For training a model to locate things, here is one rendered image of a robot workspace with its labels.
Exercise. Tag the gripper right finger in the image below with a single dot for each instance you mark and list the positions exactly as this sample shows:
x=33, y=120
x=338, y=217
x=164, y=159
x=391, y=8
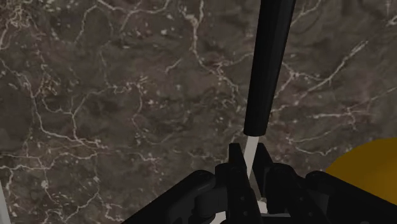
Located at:
x=288, y=192

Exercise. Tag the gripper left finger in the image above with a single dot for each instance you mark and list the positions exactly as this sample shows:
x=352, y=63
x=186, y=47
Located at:
x=231, y=186

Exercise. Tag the yellow round object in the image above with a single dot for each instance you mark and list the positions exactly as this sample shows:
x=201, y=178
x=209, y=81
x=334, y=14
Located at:
x=369, y=167

